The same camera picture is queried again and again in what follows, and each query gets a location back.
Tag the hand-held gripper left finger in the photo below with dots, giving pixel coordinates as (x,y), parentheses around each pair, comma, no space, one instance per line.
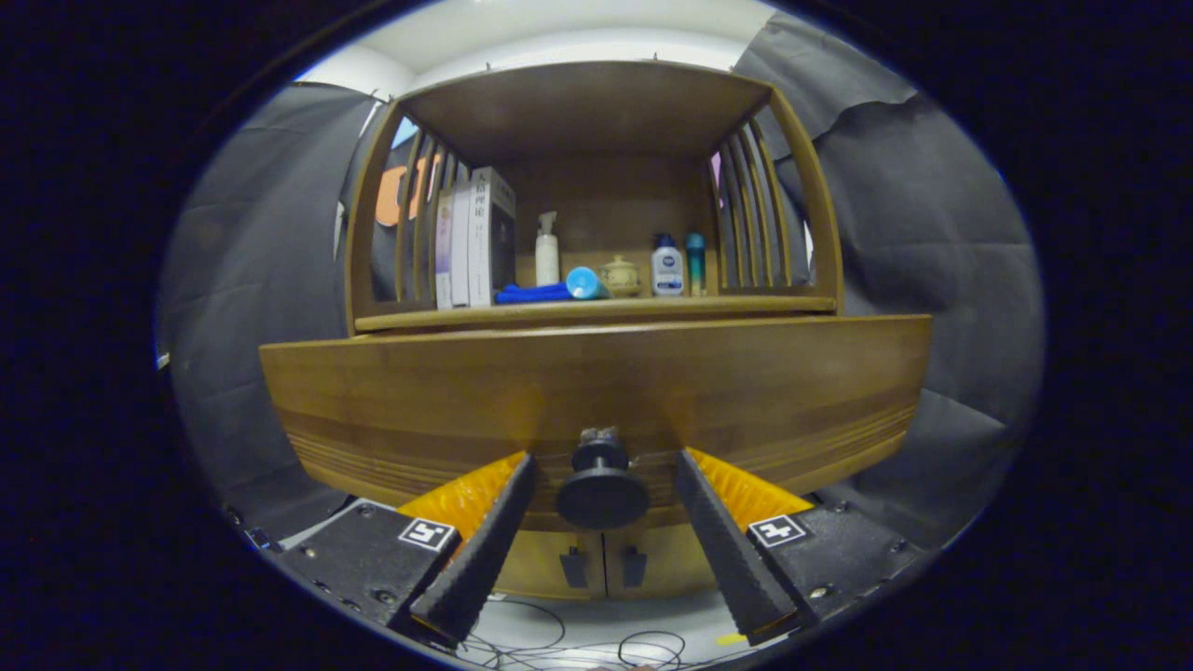
(489,550)

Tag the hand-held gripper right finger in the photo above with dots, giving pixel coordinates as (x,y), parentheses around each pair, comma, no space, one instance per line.
(727,550)

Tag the wooden drawer with black knob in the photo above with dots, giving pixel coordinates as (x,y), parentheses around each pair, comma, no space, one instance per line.
(466,391)

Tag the blue and white tube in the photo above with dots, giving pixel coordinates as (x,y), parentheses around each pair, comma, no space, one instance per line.
(583,283)

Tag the wooden countertop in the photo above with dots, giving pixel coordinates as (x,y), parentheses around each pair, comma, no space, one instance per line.
(671,303)

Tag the wooden cabinet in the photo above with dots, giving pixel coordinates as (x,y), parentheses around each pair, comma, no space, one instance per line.
(578,112)

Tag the yellow tape piece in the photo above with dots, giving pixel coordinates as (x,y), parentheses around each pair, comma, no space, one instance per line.
(732,639)

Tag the blue cloth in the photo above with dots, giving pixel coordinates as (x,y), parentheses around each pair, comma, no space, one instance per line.
(531,294)

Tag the white lotion bottle blue cap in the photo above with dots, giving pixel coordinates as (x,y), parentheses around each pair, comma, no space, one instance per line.
(667,270)

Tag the teal cylindrical bottle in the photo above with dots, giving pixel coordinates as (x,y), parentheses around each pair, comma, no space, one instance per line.
(695,266)

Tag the beige lidded teacup with saucer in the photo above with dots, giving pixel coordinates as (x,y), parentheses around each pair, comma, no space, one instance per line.
(623,277)

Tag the white pump bottle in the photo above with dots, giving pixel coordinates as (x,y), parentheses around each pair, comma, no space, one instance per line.
(547,261)

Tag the white book with dark cover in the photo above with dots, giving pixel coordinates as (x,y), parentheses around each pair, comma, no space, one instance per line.
(480,252)

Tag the plain white book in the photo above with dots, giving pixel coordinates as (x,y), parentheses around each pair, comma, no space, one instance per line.
(460,252)

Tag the pale purple book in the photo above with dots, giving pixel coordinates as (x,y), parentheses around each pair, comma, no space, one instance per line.
(444,252)

